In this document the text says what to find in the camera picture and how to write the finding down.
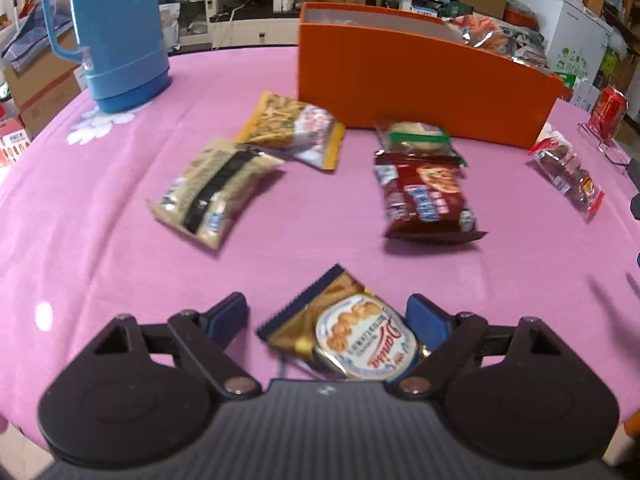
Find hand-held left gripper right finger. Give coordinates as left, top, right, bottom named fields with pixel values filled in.
left=382, top=292, right=556, bottom=401

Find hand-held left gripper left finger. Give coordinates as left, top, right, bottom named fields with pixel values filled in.
left=97, top=291, right=263, bottom=401

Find gold biscuit packet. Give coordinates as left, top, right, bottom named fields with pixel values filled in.
left=256, top=263, right=433, bottom=381

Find orange box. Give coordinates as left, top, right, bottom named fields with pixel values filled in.
left=297, top=1, right=563, bottom=150

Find eyeglasses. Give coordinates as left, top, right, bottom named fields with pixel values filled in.
left=577, top=122, right=633, bottom=175

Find red-edged clear snack packet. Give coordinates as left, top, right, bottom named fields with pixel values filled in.
left=526, top=122, right=606, bottom=223

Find red can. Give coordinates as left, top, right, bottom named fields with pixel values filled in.
left=587, top=86, right=629, bottom=138

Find dark red snack packet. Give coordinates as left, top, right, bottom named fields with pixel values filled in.
left=374, top=152, right=488, bottom=245

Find beige black-striped snack packet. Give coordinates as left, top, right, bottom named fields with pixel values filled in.
left=146, top=137, right=286, bottom=251

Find pink tablecloth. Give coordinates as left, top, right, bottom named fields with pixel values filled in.
left=0, top=45, right=640, bottom=461

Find white chest freezer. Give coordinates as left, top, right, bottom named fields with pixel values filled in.
left=520, top=0, right=614, bottom=87

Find dark patterned snack packet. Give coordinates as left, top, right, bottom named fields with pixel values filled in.
left=500, top=25, right=552, bottom=80

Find green-labelled clear snack packet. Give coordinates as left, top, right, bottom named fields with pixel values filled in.
left=374, top=120, right=470, bottom=167

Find yellow noodle snack packet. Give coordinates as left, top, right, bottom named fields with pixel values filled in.
left=235, top=91, right=347, bottom=172

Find red orange snack packet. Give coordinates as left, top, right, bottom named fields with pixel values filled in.
left=449, top=12, right=512, bottom=55

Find orange object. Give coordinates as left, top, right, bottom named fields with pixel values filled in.
left=622, top=407, right=640, bottom=442

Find large cardboard box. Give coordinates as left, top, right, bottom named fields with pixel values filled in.
left=2, top=30, right=85, bottom=137

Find blue thermos jug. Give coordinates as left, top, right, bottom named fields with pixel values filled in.
left=39, top=0, right=173, bottom=114

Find white television cabinet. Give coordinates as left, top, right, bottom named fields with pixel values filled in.
left=155, top=0, right=311, bottom=52

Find blue checked cloth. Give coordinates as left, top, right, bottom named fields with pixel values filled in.
left=0, top=0, right=77, bottom=72

